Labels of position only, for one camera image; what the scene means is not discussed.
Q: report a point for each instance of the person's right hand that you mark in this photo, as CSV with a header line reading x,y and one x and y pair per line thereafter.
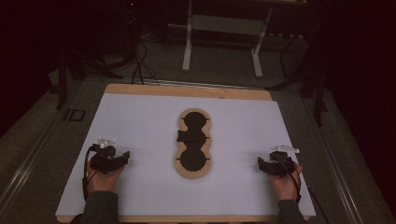
x,y
285,188

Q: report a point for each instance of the metal floor rail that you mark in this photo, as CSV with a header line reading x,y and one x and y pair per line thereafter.
x,y
28,161
339,174

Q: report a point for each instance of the person's left hand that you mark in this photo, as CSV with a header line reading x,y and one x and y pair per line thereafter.
x,y
104,182

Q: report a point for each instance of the white table sheet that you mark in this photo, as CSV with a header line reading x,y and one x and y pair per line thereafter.
x,y
140,124

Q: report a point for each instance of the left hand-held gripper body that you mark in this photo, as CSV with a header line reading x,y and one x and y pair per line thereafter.
x,y
104,158

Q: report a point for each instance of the wooden tray with round holes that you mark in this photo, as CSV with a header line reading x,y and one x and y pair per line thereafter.
x,y
193,161

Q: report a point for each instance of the black metal stand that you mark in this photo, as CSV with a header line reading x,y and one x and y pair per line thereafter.
x,y
62,81
319,93

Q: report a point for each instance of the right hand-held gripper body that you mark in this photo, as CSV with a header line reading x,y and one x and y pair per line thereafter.
x,y
281,166

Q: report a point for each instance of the white metal stand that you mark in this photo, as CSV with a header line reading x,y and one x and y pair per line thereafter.
x,y
225,25

